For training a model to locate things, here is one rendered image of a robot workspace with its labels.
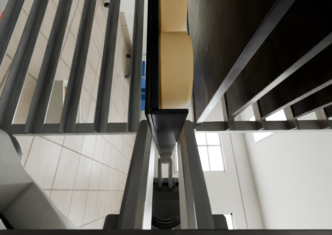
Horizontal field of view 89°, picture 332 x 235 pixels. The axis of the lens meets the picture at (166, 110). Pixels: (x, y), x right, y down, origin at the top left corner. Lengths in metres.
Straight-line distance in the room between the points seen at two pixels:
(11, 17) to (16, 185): 0.67
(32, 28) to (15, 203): 0.59
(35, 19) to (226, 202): 4.66
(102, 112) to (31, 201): 0.27
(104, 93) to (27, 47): 0.32
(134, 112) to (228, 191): 4.45
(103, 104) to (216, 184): 4.39
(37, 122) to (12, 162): 0.24
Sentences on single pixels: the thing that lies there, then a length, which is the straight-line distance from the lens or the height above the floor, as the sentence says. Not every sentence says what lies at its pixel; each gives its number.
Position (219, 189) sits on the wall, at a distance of 4.77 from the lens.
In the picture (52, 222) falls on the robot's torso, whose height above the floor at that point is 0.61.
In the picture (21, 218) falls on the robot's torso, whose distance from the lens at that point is 0.37.
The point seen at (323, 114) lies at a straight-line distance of 0.64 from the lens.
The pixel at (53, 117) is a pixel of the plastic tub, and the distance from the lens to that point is 1.24.
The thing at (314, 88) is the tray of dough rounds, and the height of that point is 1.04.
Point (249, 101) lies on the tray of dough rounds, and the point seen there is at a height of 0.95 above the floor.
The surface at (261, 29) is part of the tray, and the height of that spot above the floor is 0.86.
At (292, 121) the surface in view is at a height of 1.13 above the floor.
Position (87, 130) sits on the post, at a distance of 0.52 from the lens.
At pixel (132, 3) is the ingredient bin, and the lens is 2.57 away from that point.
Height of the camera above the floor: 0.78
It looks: 1 degrees up
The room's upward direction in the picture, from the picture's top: 89 degrees clockwise
